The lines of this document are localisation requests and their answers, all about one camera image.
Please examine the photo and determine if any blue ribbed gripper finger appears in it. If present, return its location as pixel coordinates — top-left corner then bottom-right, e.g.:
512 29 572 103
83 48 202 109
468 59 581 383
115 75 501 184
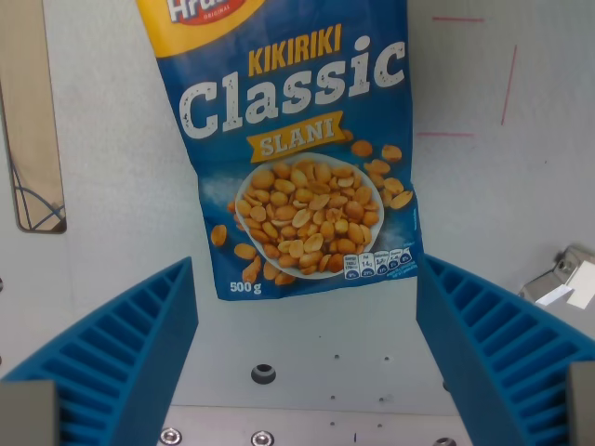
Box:
0 256 200 446
415 253 595 446

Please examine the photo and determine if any beige panel in table cutout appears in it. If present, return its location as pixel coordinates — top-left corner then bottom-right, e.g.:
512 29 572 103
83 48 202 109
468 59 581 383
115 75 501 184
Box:
0 0 68 233

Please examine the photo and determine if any blue peanut bag Kikiriki Classic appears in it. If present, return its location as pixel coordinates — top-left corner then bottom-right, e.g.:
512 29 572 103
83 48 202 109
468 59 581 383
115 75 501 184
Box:
135 0 425 302

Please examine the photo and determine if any silver metal bracket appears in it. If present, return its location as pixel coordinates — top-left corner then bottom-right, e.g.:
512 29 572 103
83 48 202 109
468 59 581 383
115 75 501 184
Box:
518 243 595 310

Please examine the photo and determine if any blue cable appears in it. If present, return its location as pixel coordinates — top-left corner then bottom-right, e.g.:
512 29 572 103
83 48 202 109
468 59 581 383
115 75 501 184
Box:
11 160 66 231

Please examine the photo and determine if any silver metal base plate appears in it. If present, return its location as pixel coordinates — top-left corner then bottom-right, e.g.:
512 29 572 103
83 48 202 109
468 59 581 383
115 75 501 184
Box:
156 402 466 446

